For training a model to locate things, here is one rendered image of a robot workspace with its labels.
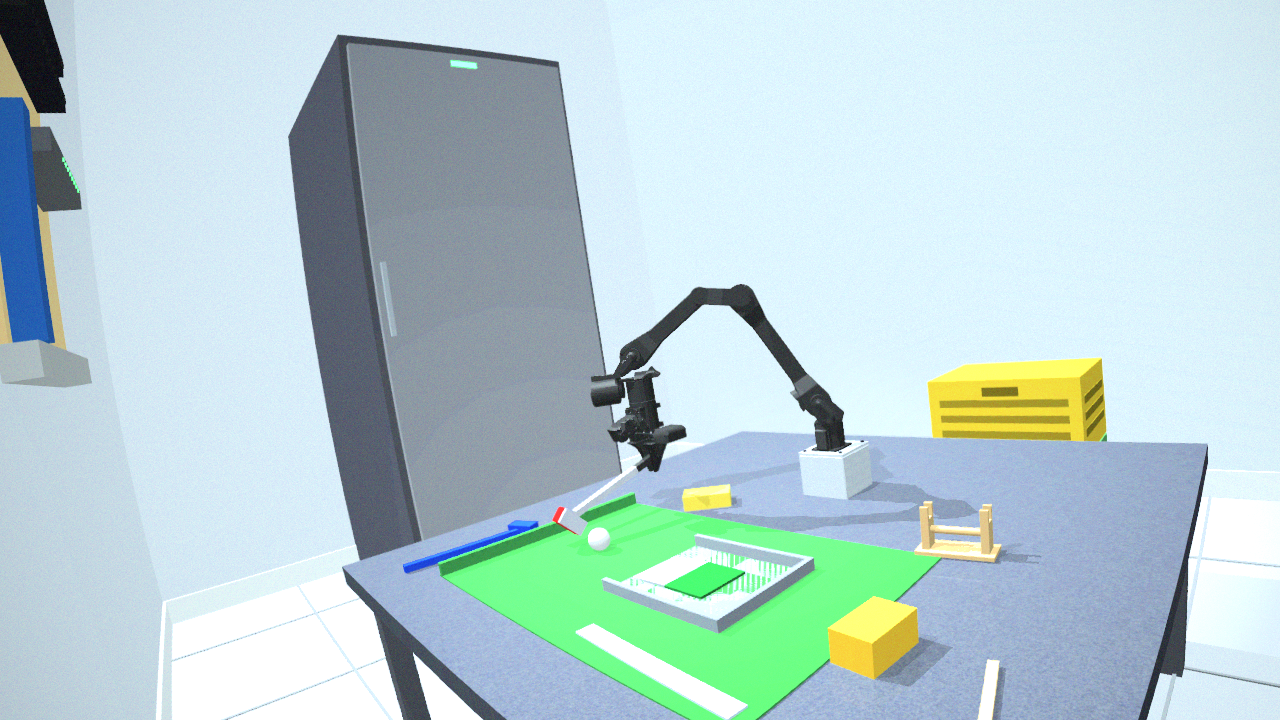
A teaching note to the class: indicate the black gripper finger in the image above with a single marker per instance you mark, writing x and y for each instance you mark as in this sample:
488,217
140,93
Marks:
642,450
656,452

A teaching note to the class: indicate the cream-white flat bar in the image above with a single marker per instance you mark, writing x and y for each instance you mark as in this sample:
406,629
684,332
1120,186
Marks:
989,690

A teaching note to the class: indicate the green flat mat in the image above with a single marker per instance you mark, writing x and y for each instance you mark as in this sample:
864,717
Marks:
553,588

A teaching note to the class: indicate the blue putter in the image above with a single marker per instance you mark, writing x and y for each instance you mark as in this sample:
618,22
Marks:
515,528

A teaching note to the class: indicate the white flat strip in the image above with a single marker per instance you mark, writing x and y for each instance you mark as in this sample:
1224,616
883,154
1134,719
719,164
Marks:
692,689

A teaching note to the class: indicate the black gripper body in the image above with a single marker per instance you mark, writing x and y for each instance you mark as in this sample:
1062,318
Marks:
664,435

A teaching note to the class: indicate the white ball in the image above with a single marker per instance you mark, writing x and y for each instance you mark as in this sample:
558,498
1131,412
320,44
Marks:
599,539

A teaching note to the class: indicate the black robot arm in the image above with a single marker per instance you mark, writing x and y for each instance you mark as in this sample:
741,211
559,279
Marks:
609,389

